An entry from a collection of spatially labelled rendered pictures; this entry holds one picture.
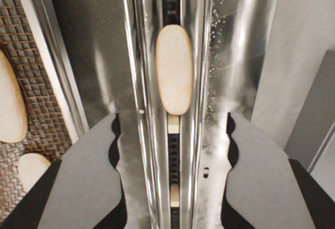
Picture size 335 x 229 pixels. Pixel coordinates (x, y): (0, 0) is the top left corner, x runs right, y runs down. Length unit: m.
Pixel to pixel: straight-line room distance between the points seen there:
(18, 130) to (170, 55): 0.16
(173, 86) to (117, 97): 0.09
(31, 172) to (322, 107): 0.33
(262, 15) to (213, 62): 0.06
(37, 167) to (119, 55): 0.15
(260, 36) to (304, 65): 0.10
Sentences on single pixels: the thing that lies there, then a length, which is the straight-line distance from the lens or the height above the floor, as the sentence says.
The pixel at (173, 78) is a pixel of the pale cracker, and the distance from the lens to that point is 0.19.
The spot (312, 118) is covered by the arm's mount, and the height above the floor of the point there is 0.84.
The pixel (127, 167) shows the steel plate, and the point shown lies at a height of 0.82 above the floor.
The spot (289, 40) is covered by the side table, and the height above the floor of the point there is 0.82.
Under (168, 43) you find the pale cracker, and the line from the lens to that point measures 0.18.
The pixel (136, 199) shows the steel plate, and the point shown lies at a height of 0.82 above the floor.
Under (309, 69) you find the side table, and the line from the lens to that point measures 0.28.
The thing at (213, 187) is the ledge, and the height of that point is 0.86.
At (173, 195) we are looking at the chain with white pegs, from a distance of 0.31.
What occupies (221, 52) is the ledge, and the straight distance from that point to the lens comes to 0.19.
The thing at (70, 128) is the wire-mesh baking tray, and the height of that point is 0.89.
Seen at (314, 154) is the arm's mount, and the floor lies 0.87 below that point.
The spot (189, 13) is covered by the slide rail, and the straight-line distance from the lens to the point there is 0.19.
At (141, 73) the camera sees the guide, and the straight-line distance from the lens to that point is 0.19.
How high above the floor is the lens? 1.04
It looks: 61 degrees down
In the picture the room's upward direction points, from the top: 178 degrees counter-clockwise
